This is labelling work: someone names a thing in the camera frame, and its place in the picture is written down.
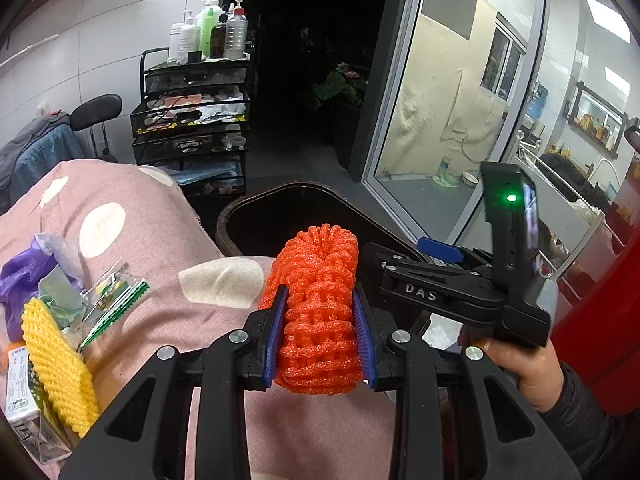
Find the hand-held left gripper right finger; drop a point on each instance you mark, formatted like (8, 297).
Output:
(364, 345)

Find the dark brown trash bin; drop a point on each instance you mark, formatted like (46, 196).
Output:
(310, 210)

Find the potted plant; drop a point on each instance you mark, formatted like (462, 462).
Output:
(340, 85)

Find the purple plastic bag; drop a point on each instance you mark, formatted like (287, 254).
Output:
(20, 280)

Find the blue water jug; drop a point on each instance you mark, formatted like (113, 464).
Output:
(535, 107)

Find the green edged clear wrapper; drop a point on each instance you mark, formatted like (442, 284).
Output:
(117, 305)

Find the dark framed wall shelf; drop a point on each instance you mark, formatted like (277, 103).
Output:
(597, 120)

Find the white pump bottle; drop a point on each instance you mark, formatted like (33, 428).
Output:
(182, 40)

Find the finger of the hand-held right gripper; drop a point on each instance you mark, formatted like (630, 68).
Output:
(440, 250)
(450, 292)

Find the grey framed glass door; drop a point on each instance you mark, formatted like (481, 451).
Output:
(450, 135)

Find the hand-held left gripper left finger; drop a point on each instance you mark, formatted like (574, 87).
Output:
(274, 340)

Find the red panel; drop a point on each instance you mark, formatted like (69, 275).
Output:
(615, 310)

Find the black mesh drawer cart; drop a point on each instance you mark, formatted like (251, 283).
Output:
(200, 135)

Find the person's right hand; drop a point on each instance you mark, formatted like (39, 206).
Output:
(530, 370)

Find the pink polka dot blanket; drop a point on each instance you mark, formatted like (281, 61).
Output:
(150, 240)

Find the grey blanket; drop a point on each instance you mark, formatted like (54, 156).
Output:
(40, 127)

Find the black chair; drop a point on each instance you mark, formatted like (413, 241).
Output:
(97, 110)

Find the small plastic bottle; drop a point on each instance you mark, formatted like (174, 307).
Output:
(445, 167)

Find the dark brown bottle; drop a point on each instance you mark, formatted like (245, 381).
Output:
(218, 40)

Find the light blue cloth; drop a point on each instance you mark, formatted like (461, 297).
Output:
(62, 295)

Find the clear ribbed bottle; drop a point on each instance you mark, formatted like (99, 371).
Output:
(236, 35)

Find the white drink carton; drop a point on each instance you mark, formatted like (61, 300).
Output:
(25, 400)

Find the orange foam fruit net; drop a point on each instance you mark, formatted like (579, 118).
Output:
(320, 310)

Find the yellow foam fruit net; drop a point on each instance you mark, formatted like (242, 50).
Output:
(55, 365)

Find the small white bowl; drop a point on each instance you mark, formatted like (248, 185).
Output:
(470, 179)

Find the white curved wall rail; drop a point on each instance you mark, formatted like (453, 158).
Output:
(30, 51)

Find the person's right forearm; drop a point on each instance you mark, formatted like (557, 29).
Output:
(585, 430)

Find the green pump bottle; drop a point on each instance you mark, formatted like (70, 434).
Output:
(210, 25)

